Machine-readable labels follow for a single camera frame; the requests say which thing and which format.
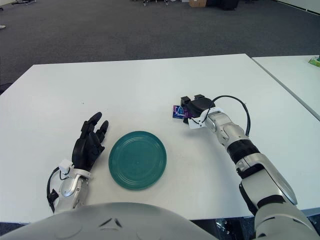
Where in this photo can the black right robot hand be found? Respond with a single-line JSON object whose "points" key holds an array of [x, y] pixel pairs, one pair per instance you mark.
{"points": [[201, 106]]}

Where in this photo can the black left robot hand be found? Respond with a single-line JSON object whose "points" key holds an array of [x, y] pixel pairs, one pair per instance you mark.
{"points": [[85, 150]]}

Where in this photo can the purple gum box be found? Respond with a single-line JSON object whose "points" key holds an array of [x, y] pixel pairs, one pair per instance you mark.
{"points": [[178, 112]]}

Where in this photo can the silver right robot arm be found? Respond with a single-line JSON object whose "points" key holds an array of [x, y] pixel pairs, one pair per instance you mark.
{"points": [[250, 150]]}

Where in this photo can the green round plate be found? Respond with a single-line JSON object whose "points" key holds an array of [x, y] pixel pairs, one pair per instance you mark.
{"points": [[137, 162]]}

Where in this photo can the grey robot torso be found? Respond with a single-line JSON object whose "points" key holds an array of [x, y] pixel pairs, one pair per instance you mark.
{"points": [[75, 222]]}

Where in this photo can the white neighbouring table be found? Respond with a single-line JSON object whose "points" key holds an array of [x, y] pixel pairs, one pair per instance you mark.
{"points": [[295, 75]]}

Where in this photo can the brown cardboard box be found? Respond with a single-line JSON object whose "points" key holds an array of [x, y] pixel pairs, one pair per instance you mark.
{"points": [[197, 3]]}

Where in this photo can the black cabinet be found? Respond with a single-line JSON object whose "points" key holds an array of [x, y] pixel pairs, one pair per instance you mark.
{"points": [[228, 4]]}

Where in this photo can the wheeled cart base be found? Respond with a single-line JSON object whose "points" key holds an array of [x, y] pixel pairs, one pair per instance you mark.
{"points": [[162, 2]]}

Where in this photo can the green tissue pack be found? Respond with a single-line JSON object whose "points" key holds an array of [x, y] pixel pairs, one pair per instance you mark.
{"points": [[314, 61]]}

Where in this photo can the black metal floor frame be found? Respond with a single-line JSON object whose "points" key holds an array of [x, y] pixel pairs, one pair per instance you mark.
{"points": [[23, 2]]}

